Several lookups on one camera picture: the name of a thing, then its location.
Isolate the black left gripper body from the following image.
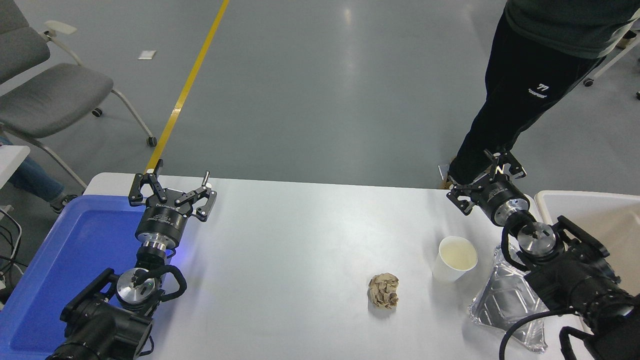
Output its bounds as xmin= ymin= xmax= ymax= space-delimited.
xmin=135 ymin=202 xmax=191 ymax=246

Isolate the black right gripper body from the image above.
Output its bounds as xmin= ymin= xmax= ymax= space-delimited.
xmin=473 ymin=178 xmax=526 ymax=219

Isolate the white paper cup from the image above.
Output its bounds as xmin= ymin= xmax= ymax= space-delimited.
xmin=431 ymin=236 xmax=479 ymax=284

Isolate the large pale bin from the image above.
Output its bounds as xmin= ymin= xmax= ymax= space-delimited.
xmin=534 ymin=190 xmax=640 ymax=297

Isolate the blue plastic tray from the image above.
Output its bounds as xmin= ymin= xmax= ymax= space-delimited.
xmin=0 ymin=194 xmax=176 ymax=360

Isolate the silver foil tray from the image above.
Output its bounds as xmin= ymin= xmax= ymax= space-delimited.
xmin=467 ymin=244 xmax=551 ymax=355

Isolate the seated person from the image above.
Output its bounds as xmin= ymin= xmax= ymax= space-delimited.
xmin=0 ymin=135 xmax=80 ymax=215

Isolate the crumpled tan paper ball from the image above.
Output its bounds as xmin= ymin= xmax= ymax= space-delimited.
xmin=368 ymin=273 xmax=401 ymax=310

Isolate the grey office chair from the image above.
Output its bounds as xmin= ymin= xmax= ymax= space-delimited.
xmin=0 ymin=0 xmax=158 ymax=191

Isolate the white wheeled furniture leg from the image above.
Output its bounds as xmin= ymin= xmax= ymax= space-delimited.
xmin=582 ymin=20 xmax=640 ymax=89

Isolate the white desk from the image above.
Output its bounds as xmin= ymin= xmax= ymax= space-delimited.
xmin=0 ymin=145 xmax=31 ymax=190

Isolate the black cable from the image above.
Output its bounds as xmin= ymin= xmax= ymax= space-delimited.
xmin=0 ymin=206 xmax=24 ymax=273

